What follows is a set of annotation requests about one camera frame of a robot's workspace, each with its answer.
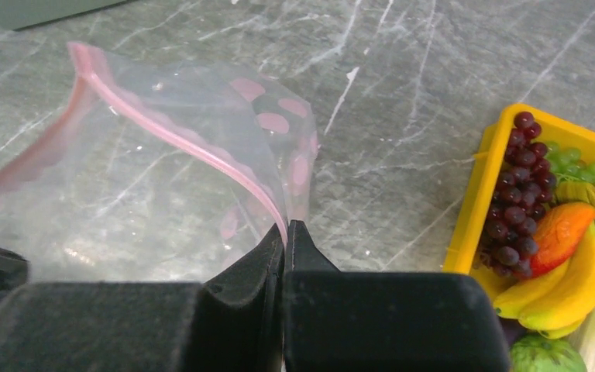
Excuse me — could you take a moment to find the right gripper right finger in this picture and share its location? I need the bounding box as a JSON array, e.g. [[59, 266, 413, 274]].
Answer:
[[282, 220, 510, 371]]

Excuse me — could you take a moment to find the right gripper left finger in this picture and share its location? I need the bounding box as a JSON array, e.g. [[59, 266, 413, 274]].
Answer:
[[0, 227, 284, 371]]

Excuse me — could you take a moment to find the clear pink zip top bag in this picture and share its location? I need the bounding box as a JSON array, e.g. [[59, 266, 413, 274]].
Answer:
[[0, 42, 318, 281]]

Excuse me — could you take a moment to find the yellow plastic tray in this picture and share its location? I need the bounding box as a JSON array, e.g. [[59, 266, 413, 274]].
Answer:
[[442, 103, 595, 299]]

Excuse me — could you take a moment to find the purple eggplant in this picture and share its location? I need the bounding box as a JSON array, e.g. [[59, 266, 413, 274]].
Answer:
[[497, 317, 528, 349]]

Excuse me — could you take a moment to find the yellow banana bunch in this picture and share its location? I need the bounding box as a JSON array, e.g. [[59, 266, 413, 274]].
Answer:
[[493, 225, 595, 339]]

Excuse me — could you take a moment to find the purple grape bunch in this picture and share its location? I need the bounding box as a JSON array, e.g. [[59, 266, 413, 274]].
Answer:
[[480, 112, 557, 278]]

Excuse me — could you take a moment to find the orange red mango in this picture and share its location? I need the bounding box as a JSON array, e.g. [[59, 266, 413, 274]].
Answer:
[[529, 201, 595, 278]]

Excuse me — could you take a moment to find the clear lidded storage box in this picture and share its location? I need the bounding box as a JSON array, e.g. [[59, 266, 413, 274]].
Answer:
[[0, 0, 125, 30]]

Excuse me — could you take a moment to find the green grape bunch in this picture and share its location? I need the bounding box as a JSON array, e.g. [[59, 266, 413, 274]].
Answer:
[[545, 141, 595, 203]]

